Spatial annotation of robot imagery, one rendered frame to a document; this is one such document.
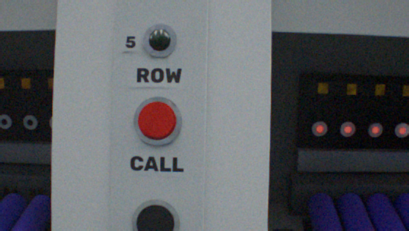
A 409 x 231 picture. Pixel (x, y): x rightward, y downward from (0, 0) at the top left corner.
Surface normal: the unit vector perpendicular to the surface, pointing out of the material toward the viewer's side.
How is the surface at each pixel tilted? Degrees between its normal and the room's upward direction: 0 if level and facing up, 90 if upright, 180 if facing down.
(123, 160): 90
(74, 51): 90
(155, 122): 90
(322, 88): 110
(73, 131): 90
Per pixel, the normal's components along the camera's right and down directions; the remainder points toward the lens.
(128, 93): -0.04, -0.03
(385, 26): -0.05, 0.31
